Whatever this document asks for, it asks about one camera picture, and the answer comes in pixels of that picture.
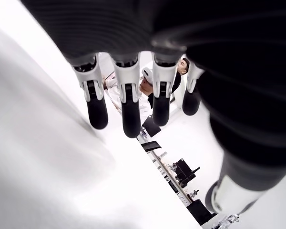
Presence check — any black box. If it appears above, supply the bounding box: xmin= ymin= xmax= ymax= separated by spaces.
xmin=186 ymin=199 xmax=217 ymax=226

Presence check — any black monitor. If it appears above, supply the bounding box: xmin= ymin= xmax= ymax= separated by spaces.
xmin=142 ymin=116 xmax=162 ymax=138

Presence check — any black machine block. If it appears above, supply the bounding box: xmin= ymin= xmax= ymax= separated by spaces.
xmin=174 ymin=157 xmax=201 ymax=189

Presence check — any black flat device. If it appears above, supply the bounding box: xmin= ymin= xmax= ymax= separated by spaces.
xmin=142 ymin=141 xmax=162 ymax=151

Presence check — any person in black shirt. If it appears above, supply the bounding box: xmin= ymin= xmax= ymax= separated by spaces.
xmin=170 ymin=58 xmax=190 ymax=97

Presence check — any person wearing VR headset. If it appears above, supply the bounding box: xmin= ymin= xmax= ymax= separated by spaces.
xmin=102 ymin=67 xmax=155 ymax=120

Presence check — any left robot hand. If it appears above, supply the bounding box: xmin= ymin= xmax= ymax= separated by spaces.
xmin=20 ymin=0 xmax=286 ymax=215

